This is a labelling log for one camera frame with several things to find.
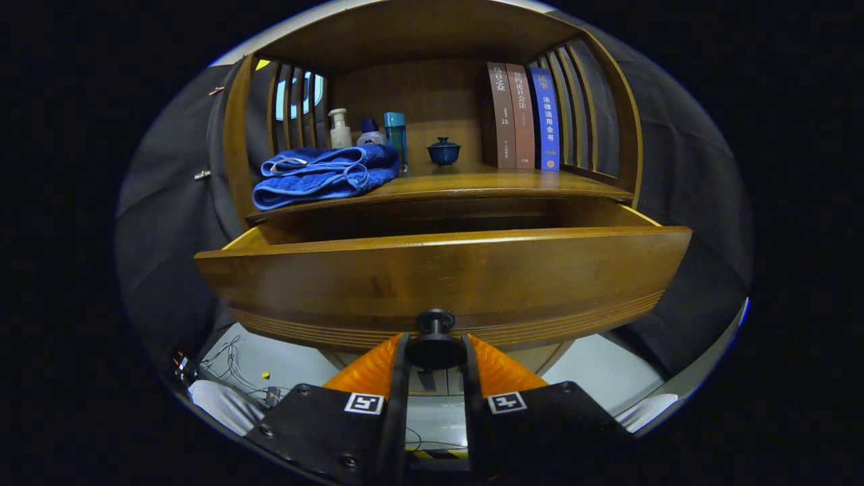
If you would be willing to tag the reddish brown book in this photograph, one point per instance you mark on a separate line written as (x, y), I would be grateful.
(522, 115)

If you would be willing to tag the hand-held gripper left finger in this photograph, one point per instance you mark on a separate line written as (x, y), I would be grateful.
(397, 418)

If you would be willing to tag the white pump bottle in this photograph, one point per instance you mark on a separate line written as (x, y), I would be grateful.
(339, 135)

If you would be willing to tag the person's left leg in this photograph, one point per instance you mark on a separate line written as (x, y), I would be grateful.
(223, 408)

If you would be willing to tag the wooden countertop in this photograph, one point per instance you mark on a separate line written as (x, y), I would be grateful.
(472, 179)

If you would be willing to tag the clear bottle with teal cap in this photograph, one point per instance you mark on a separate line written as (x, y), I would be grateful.
(396, 135)

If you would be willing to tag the blue book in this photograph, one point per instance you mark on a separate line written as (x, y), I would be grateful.
(545, 115)

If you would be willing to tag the blue lidded tea bowl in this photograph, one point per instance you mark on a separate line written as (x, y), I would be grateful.
(443, 154)

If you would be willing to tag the white bottle with blue cap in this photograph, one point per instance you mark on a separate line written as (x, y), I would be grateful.
(370, 138)

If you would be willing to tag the black yellow floor tape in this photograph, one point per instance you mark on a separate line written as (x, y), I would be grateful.
(439, 454)

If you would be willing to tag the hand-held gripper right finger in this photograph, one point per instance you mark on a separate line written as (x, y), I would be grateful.
(472, 418)

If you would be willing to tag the blue folded towel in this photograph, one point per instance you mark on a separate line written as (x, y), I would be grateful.
(317, 182)

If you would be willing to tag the dark brown book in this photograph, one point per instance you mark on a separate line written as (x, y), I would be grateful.
(503, 115)

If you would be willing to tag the wooden cabinet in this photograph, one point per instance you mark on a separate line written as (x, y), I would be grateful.
(432, 94)

